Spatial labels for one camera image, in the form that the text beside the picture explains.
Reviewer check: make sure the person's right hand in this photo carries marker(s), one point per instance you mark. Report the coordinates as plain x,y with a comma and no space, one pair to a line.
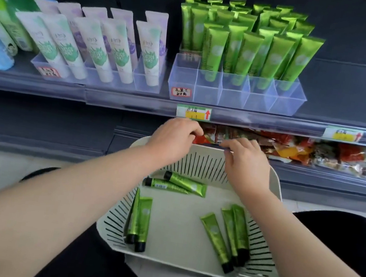
249,169

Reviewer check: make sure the person's left hand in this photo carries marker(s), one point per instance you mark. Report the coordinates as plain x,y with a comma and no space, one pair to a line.
168,141

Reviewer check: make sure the person's left fingers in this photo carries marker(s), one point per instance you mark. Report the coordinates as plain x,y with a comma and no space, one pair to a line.
194,130

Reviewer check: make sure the person's right fingers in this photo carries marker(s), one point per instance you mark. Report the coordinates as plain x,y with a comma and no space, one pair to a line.
229,146

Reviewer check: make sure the white slotted plastic basket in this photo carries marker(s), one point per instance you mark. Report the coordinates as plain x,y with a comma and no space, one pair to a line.
175,232

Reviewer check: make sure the person's left forearm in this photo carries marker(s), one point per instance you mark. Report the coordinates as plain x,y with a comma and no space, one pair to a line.
46,212

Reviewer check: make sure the person's right forearm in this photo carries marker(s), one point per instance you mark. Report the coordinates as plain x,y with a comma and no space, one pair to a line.
314,268

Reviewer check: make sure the shelf price tag red arrow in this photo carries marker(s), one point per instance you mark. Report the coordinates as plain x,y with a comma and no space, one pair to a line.
193,112

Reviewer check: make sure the red bordered label sticker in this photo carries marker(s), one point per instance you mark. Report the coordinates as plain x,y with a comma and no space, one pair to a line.
180,92
49,71

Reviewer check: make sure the clear divided tube tray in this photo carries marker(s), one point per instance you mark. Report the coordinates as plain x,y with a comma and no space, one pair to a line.
231,96

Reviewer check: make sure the clear plastic tray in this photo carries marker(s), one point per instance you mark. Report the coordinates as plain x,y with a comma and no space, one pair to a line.
122,82

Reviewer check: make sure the white tube with green label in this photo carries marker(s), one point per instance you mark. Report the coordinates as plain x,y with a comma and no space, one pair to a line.
66,49
121,57
94,52
149,55
42,42

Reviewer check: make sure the pile of colourful snack packets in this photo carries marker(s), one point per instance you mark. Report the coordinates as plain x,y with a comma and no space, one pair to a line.
322,155

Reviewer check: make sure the display of standing green tubes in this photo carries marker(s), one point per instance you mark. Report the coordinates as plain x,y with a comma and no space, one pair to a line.
249,50

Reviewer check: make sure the loose green tubes with black caps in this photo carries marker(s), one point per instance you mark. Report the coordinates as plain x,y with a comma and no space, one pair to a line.
142,220

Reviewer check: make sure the yellow green shelf price tag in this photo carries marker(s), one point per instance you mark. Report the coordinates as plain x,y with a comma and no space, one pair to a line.
342,134

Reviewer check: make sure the person's right leg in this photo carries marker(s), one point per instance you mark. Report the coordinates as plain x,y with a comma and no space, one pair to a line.
353,239

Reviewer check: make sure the dark metal shelf unit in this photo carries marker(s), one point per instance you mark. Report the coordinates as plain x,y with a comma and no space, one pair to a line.
364,44

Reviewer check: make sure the light green squeeze bottle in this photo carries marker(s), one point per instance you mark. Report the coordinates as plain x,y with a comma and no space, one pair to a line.
12,26

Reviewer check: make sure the dark green round bottle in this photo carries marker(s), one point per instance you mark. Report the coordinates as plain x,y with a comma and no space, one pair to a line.
22,3

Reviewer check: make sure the clear plastic shelf rail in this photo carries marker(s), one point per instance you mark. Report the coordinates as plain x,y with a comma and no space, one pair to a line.
275,123

